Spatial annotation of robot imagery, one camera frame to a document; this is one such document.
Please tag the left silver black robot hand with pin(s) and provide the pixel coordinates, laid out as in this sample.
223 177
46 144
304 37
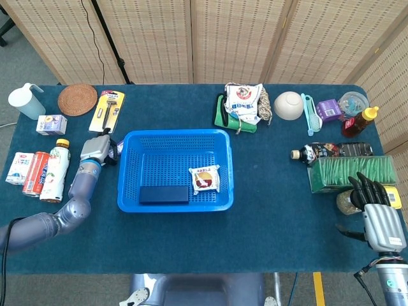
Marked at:
94 148

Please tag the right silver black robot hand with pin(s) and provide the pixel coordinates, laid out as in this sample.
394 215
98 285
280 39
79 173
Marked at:
382 226

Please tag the white purple toothpaste tube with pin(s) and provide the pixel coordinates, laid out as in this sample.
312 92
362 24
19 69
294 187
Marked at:
120 147

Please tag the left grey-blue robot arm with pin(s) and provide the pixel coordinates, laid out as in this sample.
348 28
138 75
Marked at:
76 188

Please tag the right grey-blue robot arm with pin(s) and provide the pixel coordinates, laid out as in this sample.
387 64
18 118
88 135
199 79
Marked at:
393 283

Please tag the blue plastic perforated basket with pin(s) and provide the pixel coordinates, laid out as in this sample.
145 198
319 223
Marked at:
172 159

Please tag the yellow packet with barcode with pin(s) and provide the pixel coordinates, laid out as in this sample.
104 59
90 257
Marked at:
393 197

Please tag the razor in yellow blister pack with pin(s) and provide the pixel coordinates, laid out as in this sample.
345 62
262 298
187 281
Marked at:
106 108

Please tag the white drink bottle yellow cap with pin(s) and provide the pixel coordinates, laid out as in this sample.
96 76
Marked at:
55 172

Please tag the small white purple carton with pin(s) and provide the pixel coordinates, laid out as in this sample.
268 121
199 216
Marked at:
51 125

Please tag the round woven rattan coaster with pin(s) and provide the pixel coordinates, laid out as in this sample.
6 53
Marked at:
77 99

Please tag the red drink can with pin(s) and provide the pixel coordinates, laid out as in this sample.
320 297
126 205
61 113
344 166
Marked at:
35 173

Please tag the clear box of green sachets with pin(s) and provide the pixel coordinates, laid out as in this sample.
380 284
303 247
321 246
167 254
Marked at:
334 172

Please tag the white milk carton red logo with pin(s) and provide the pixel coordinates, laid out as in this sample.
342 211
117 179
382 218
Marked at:
17 169

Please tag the translucent white spouted jug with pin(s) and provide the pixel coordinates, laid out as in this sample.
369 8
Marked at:
27 103

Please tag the dark blue rectangular box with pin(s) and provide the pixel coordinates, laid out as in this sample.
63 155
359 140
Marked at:
164 195

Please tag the dark soy sauce bottle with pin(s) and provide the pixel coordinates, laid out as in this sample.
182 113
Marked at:
331 151

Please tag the black stand pole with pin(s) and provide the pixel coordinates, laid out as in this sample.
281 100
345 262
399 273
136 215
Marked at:
114 48

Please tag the amber squeeze bottle yellow cap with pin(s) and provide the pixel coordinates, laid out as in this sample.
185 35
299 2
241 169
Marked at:
357 124

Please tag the white snack packet burger picture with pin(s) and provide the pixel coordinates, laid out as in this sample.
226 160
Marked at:
205 178

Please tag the dark blue table cloth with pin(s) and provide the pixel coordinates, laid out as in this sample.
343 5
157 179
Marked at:
255 229

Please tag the clear round container with clips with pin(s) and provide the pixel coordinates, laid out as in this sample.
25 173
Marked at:
354 102

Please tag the small purple box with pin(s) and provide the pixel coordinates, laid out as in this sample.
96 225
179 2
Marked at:
328 110

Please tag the folded green towel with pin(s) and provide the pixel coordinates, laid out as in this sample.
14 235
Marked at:
221 118

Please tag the cream ceramic bowl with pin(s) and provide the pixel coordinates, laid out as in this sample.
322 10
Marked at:
288 106

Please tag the white printed cloth bag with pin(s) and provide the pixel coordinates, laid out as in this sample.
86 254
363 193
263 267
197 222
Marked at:
242 99

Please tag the bamboo folding screen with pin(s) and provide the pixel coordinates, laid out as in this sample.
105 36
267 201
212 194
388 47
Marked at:
223 41

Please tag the grey-blue robot torso base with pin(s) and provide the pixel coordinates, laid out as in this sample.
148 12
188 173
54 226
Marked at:
197 290

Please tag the black furniture frame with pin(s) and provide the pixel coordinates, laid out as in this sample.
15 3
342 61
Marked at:
4 28

